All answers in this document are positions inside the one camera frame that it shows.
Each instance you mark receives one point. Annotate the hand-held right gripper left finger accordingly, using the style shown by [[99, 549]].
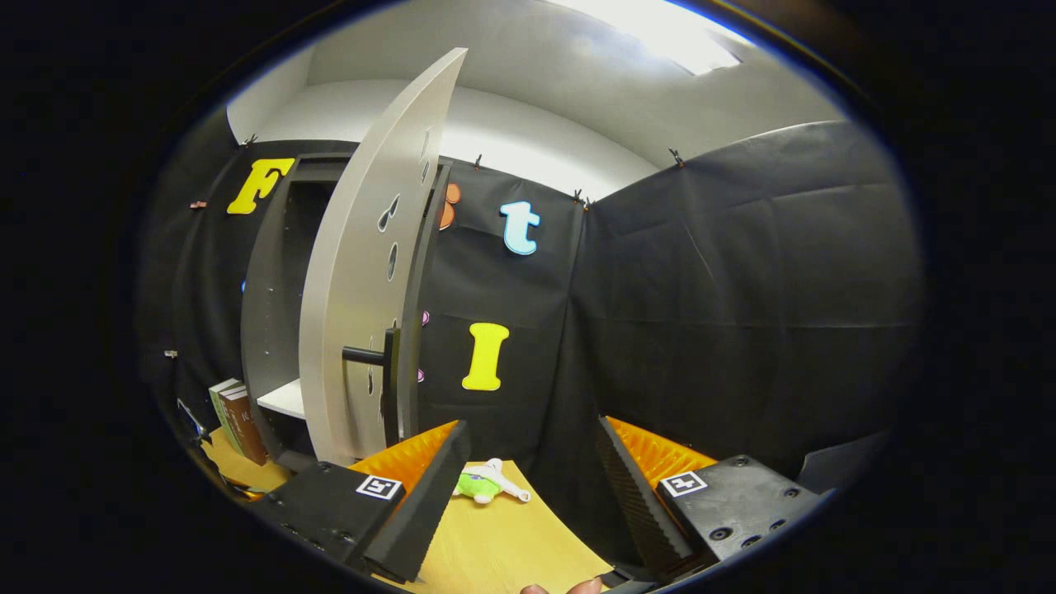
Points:
[[429, 503]]

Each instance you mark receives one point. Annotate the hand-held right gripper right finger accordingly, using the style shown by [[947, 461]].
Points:
[[635, 503]]

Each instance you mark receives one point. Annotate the beige cabinet door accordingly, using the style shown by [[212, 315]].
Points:
[[346, 272]]

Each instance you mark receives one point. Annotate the white cabinet shelf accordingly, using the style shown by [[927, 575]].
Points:
[[285, 399]]

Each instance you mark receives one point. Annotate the dark grey cabinet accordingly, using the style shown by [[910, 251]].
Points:
[[268, 330]]

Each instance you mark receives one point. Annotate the green white plush toy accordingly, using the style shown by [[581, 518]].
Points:
[[478, 487]]

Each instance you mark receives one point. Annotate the black backdrop cloth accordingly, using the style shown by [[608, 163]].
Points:
[[742, 330]]

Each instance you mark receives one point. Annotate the dark brown spine book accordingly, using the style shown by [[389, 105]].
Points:
[[228, 425]]

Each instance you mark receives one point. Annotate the long ceiling light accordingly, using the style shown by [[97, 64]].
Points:
[[660, 33]]

